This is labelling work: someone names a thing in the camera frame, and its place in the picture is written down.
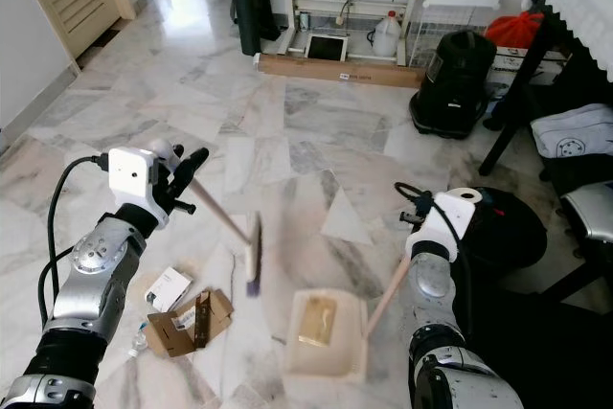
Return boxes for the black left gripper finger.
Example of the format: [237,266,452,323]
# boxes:
[172,148,210,204]

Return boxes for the white-handled broom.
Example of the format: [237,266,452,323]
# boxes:
[148,139,267,297]

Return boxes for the beige long-handled dustpan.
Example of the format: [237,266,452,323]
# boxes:
[287,258,415,383]

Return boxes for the small white paper box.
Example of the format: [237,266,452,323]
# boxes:
[146,267,193,312]

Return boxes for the small open cardboard box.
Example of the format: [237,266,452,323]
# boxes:
[153,289,236,359]

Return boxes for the clear plastic bottle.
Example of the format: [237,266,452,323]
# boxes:
[125,328,154,362]

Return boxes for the tall black cylinder bag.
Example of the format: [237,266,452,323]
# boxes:
[228,0,284,56]

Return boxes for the white-framed tablet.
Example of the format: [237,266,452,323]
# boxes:
[305,34,349,62]

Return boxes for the golden snack wrapper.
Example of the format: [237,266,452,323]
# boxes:
[297,296,338,349]

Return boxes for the long brown cardboard box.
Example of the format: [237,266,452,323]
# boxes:
[257,53,427,90]

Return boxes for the white plastic jug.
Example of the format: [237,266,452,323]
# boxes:
[372,11,401,57]

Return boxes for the black canister vacuum cleaner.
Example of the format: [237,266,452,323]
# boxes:
[409,31,499,139]

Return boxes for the black round stool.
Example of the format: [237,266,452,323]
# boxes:
[469,187,549,272]

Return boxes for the red plastic bag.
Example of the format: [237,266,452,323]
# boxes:
[486,11,545,49]

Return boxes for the white printed bag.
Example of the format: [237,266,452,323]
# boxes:
[530,104,613,159]

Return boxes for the grey seat chair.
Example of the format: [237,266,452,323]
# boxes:
[541,179,613,305]

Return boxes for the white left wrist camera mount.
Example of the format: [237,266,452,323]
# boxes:
[107,148,160,223]

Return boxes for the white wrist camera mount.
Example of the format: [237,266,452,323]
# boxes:
[417,189,486,262]
[107,148,160,223]

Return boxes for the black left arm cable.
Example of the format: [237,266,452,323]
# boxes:
[38,153,116,326]

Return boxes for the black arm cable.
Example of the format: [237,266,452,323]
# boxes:
[38,153,116,326]
[393,182,475,276]

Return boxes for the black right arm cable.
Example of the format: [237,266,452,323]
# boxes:
[393,182,475,276]

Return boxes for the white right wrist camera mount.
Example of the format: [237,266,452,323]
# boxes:
[417,189,486,262]

